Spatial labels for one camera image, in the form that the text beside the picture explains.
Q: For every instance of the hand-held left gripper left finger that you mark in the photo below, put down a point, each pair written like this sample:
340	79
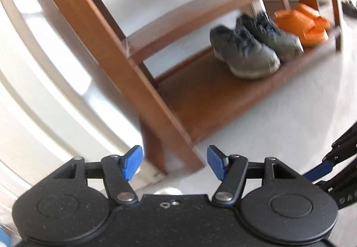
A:
132	162

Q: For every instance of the orange slide sandal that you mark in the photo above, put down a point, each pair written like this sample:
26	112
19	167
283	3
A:
309	11
301	29

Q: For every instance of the grey laced sneaker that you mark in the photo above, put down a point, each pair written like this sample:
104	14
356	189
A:
279	39
245	54

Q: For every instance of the white panelled door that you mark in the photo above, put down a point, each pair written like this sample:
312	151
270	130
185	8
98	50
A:
41	82

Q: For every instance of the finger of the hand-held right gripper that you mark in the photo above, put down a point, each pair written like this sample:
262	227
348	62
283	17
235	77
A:
340	180
320	170

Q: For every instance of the wooden shoe rack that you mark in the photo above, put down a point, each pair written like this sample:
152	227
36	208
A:
209	93

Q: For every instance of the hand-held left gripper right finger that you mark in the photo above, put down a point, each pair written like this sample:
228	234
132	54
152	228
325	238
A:
216	162

